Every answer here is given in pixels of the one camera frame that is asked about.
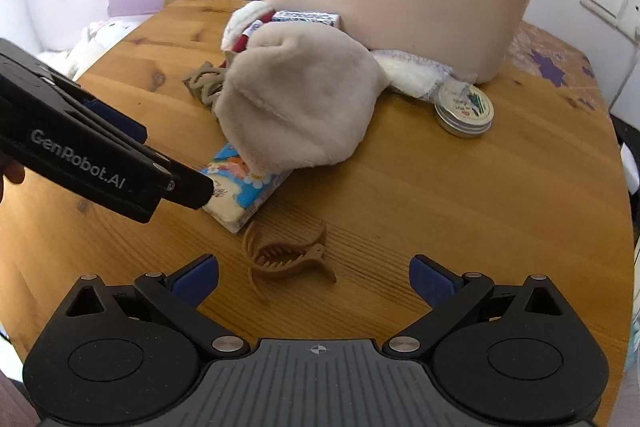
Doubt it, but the white cat plush toy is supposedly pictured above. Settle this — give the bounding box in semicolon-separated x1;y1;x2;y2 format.
220;0;273;51

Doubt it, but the cartoon tissue packet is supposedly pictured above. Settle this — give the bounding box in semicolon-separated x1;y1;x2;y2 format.
202;143;291;233

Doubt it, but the white wall switch socket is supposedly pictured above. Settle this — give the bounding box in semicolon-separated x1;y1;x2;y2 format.
579;0;640;42

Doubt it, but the beige fluffy hat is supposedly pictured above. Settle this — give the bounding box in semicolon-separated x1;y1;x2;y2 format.
215;22;388;174

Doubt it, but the tan wooden letter ornament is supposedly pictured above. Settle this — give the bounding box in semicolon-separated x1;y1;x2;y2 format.
182;62;227;109

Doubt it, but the blue white small box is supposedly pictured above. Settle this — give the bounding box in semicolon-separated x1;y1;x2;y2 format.
271;10;341;28

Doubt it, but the tan hair claw clip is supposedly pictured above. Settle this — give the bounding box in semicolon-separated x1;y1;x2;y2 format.
242;222;337;303

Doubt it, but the round balm tin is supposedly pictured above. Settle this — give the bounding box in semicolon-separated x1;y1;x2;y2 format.
434;80;495;139

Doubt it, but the person left hand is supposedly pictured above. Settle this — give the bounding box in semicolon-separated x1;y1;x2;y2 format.
0;154;25;202

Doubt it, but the white charger adapter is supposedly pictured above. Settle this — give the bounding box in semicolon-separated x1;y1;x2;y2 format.
620;143;640;195

